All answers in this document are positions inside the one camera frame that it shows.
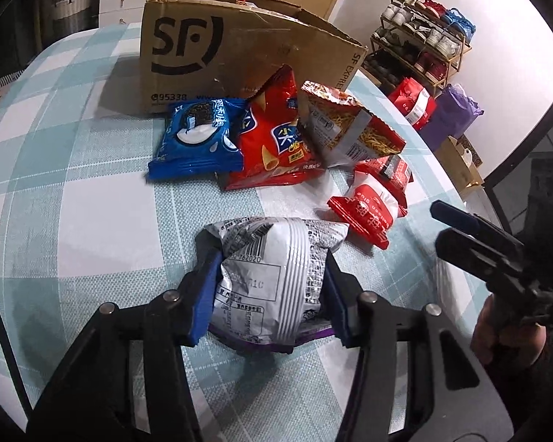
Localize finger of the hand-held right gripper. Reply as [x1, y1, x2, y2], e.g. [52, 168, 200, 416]
[435, 228, 524, 293]
[430, 199, 526, 263]

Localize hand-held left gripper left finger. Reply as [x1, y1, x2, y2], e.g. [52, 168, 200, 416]
[25, 232, 223, 442]

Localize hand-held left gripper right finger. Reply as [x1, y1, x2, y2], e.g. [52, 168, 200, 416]
[324, 253, 519, 442]

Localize silver grey snack packet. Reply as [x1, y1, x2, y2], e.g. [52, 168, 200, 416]
[203, 215, 351, 355]

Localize red packet with black band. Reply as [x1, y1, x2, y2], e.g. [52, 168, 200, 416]
[354, 153, 414, 208]

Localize red and white snack packet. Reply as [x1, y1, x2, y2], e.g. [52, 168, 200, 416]
[327, 170, 399, 250]

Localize noodle snack bag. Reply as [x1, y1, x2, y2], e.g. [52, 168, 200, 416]
[297, 80, 406, 169]

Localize blue cookie packet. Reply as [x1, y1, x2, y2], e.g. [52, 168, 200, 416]
[146, 98, 245, 181]

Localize red chip bag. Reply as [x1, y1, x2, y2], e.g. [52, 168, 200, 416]
[218, 64, 328, 192]

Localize brown cardboard box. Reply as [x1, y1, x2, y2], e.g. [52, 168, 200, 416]
[140, 0, 368, 116]

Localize person's right hand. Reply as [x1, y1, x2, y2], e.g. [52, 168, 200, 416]
[470, 292, 551, 369]

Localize cardboard box with cat print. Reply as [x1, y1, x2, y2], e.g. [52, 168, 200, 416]
[435, 134, 484, 194]

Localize purple bag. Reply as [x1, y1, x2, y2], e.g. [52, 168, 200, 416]
[419, 84, 484, 152]

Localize red shopping bag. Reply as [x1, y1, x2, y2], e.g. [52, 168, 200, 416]
[388, 78, 438, 130]

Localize wooden shoe rack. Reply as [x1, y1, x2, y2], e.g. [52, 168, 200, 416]
[366, 0, 473, 97]

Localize black cable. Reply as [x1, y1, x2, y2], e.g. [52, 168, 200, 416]
[0, 269, 33, 424]

